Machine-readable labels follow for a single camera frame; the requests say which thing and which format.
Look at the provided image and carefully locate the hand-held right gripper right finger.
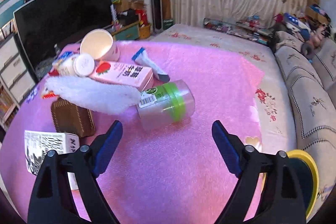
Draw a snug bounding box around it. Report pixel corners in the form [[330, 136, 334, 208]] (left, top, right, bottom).
[[211, 120, 307, 224]]

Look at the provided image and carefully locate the yellow rimmed trash bin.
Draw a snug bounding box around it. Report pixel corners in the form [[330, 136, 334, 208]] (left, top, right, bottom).
[[262, 150, 319, 219]]

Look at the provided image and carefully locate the clutter of boxes and bags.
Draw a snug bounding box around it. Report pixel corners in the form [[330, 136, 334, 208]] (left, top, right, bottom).
[[113, 0, 147, 28]]

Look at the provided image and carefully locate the white foam fruit net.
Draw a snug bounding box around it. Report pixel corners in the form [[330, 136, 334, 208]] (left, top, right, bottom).
[[44, 75, 141, 115]]

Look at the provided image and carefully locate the pile of plush toys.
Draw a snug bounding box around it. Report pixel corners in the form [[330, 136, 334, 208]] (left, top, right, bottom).
[[274, 4, 334, 56]]

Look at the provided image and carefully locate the pink tablecloth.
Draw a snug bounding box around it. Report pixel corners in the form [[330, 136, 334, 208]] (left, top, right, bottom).
[[0, 40, 265, 224]]

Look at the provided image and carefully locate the brown woven box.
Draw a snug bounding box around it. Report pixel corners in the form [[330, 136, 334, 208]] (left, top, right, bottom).
[[51, 98, 95, 138]]

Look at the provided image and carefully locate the dark round cushion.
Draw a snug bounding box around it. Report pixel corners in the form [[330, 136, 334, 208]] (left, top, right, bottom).
[[301, 42, 315, 59]]

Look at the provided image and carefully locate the white paper cup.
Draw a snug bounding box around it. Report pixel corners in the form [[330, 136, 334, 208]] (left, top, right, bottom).
[[79, 29, 121, 61]]

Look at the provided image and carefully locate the white bottle with round lid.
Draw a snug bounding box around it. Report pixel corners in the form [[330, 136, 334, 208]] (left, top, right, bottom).
[[57, 53, 95, 77]]

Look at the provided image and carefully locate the pile of books and boxes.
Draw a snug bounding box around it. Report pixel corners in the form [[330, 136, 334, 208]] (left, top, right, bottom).
[[203, 15, 275, 45]]

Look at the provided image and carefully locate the blue and white packet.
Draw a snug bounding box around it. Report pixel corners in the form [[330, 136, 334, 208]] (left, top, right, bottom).
[[52, 51, 79, 67]]

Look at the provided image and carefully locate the white tube with blue end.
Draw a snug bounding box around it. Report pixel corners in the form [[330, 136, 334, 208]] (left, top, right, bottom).
[[132, 47, 171, 83]]

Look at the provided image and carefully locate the beige embroidered sofa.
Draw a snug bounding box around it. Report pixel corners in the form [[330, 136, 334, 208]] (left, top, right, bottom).
[[273, 30, 336, 203]]

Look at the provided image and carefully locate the tower fan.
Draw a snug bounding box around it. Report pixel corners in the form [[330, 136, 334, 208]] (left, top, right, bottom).
[[150, 0, 164, 31]]

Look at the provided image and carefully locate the black and white printed carton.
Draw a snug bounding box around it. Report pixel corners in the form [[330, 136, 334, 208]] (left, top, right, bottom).
[[24, 130, 80, 191]]

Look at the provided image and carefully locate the clear jar with green lid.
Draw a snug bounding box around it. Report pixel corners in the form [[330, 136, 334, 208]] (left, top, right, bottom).
[[136, 80, 196, 131]]

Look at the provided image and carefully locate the white drawer cabinet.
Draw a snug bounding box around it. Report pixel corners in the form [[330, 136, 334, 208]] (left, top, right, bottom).
[[0, 30, 36, 109]]

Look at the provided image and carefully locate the black television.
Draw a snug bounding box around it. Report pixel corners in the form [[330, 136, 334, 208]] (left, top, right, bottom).
[[13, 0, 113, 83]]

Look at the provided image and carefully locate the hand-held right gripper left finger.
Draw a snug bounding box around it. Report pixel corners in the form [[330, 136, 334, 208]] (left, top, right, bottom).
[[28, 120, 123, 224]]

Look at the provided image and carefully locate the pink strawberry milk carton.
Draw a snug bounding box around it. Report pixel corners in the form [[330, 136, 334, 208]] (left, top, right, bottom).
[[89, 61, 155, 91]]

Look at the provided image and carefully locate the yellow basket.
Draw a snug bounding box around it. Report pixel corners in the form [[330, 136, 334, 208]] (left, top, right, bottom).
[[139, 23, 152, 39]]

